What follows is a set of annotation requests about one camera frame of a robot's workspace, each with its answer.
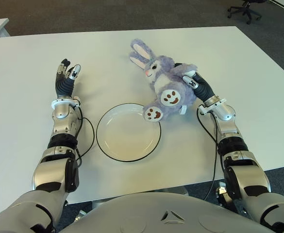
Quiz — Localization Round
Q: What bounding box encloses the white table leg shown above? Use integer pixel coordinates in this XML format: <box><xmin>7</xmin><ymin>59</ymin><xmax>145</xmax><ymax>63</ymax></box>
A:
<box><xmin>167</xmin><ymin>186</ymin><xmax>189</xmax><ymax>195</ymax></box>

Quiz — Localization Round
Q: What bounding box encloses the black office chair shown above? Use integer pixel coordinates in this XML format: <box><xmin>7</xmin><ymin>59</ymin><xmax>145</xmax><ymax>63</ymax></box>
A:
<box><xmin>227</xmin><ymin>0</ymin><xmax>263</xmax><ymax>25</ymax></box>

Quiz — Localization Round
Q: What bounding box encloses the white plate black rim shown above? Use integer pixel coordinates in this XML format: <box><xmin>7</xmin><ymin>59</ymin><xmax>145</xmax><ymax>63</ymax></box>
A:
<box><xmin>96</xmin><ymin>103</ymin><xmax>162</xmax><ymax>163</ymax></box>

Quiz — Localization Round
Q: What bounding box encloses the grey robot torso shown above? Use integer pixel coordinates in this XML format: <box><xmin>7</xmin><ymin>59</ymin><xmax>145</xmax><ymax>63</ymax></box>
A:
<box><xmin>54</xmin><ymin>190</ymin><xmax>261</xmax><ymax>233</ymax></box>

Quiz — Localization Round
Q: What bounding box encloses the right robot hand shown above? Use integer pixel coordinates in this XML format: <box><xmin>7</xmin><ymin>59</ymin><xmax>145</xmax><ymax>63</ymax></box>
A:
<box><xmin>174</xmin><ymin>62</ymin><xmax>217</xmax><ymax>104</ymax></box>

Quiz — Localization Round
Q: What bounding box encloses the purple plush bunny doll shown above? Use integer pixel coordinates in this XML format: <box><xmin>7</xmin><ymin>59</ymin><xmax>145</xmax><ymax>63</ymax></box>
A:
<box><xmin>129</xmin><ymin>38</ymin><xmax>197</xmax><ymax>122</ymax></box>

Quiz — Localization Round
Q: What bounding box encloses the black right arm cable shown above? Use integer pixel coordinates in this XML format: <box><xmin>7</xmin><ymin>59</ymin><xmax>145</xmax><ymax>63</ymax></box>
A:
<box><xmin>196</xmin><ymin>106</ymin><xmax>224</xmax><ymax>202</ymax></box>

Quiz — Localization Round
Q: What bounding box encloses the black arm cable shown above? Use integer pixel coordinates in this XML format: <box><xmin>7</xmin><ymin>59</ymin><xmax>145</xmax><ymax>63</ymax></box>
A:
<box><xmin>75</xmin><ymin>106</ymin><xmax>95</xmax><ymax>162</ymax></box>
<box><xmin>196</xmin><ymin>106</ymin><xmax>224</xmax><ymax>202</ymax></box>

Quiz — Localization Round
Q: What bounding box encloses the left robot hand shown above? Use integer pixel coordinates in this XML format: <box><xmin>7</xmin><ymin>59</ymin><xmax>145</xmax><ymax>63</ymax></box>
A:
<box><xmin>54</xmin><ymin>58</ymin><xmax>81</xmax><ymax>98</ymax></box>

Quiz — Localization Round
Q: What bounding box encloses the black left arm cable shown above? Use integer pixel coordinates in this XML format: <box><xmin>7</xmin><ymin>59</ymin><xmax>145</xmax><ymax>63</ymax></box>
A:
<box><xmin>75</xmin><ymin>106</ymin><xmax>95</xmax><ymax>162</ymax></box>

